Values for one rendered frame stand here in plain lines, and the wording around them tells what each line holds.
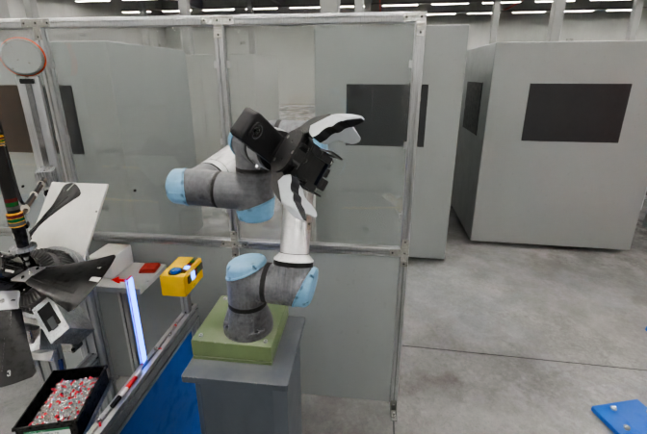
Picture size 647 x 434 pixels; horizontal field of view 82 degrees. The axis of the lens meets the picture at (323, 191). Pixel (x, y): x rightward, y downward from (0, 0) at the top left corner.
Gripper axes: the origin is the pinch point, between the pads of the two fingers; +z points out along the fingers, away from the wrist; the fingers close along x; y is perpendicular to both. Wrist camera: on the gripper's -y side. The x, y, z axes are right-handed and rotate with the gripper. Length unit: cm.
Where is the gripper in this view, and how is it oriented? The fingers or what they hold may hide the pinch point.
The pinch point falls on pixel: (330, 166)
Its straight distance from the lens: 46.7
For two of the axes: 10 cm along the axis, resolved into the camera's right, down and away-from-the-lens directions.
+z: 5.3, 2.4, -8.1
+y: 6.9, 4.4, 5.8
